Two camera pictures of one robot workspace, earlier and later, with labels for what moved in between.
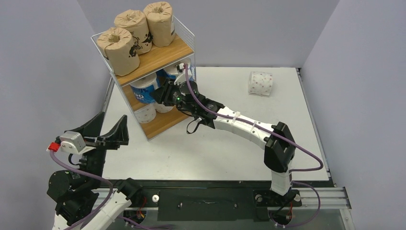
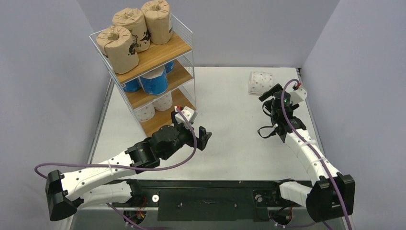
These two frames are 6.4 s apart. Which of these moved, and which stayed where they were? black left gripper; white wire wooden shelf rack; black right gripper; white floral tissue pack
Moved: black right gripper; black left gripper
Stayed: white wire wooden shelf rack; white floral tissue pack
